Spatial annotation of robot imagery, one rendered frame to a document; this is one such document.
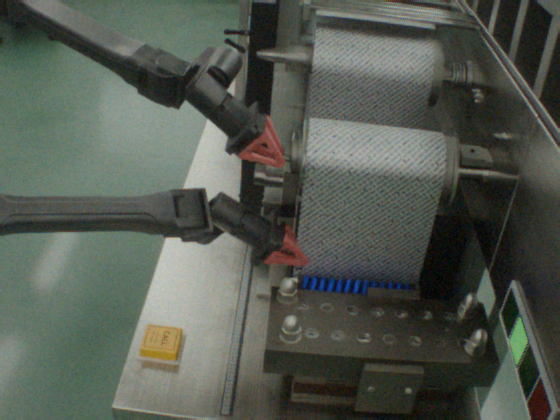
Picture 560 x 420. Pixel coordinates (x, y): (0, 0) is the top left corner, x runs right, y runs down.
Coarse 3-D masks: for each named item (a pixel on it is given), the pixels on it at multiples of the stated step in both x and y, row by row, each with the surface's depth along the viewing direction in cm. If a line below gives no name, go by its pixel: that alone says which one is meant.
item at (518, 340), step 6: (522, 324) 85; (516, 330) 87; (522, 330) 84; (516, 336) 86; (522, 336) 84; (510, 342) 88; (516, 342) 86; (522, 342) 84; (516, 348) 86; (522, 348) 83; (516, 354) 85; (516, 360) 85
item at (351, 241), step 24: (312, 216) 111; (336, 216) 111; (360, 216) 111; (384, 216) 111; (408, 216) 110; (432, 216) 110; (312, 240) 114; (336, 240) 114; (360, 240) 114; (384, 240) 113; (408, 240) 113; (312, 264) 117; (336, 264) 117; (360, 264) 117; (384, 264) 116; (408, 264) 116
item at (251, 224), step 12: (252, 216) 111; (276, 216) 115; (240, 228) 111; (252, 228) 111; (264, 228) 112; (240, 240) 113; (252, 240) 112; (264, 240) 112; (252, 252) 114; (252, 264) 112
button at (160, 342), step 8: (152, 328) 118; (160, 328) 119; (168, 328) 119; (176, 328) 119; (144, 336) 116; (152, 336) 117; (160, 336) 117; (168, 336) 117; (176, 336) 117; (144, 344) 115; (152, 344) 115; (160, 344) 115; (168, 344) 115; (176, 344) 116; (144, 352) 114; (152, 352) 114; (160, 352) 114; (168, 352) 114; (176, 352) 114
